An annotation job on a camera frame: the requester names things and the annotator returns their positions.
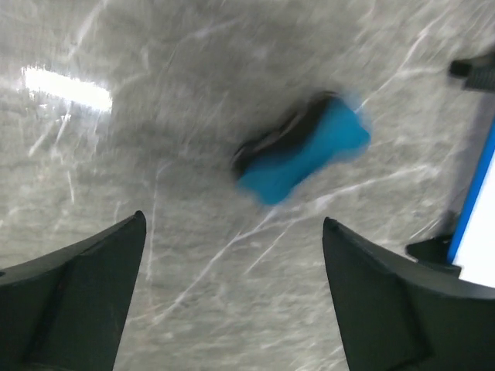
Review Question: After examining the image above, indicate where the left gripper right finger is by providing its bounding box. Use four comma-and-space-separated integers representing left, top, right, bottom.
323, 218, 494, 370

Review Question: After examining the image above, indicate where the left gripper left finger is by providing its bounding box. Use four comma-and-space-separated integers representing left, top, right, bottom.
1, 211, 146, 370

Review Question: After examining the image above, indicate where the blue whiteboard eraser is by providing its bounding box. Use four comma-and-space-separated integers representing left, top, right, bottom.
232, 90, 371, 206

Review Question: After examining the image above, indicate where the blue-framed small whiteboard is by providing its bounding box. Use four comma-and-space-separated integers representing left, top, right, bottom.
447, 127, 494, 288

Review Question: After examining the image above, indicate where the left black whiteboard stand foot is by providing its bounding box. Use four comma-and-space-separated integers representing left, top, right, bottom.
405, 234, 462, 278

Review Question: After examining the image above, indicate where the silver wire easel stand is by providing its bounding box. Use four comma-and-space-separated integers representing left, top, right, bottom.
448, 51, 494, 215

